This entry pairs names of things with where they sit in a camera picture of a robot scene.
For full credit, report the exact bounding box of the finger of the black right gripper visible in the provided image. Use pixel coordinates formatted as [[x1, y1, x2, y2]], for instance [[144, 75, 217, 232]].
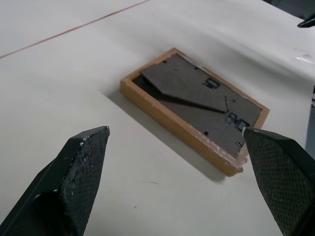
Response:
[[241, 127, 315, 236]]

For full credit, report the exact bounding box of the wooden picture frame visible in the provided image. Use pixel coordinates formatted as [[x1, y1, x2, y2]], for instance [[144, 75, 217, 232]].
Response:
[[120, 47, 270, 177]]

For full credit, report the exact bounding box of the red line tape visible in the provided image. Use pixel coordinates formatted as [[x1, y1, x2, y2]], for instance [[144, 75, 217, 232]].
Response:
[[0, 0, 150, 59]]

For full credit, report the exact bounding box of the black pointed left gripper right finger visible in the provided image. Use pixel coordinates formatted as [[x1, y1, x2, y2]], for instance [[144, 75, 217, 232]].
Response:
[[297, 11, 315, 28]]

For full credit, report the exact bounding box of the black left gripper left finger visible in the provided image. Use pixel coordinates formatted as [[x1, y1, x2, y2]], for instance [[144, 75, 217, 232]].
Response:
[[0, 125, 111, 236]]

